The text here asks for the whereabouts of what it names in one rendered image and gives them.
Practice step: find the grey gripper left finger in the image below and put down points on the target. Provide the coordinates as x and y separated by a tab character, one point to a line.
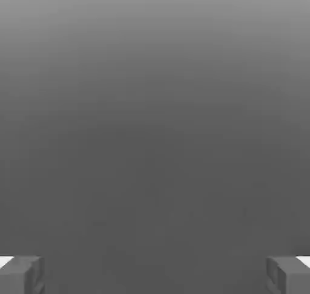
17	275

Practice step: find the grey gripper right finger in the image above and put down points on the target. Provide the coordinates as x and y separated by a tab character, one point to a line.
291	275

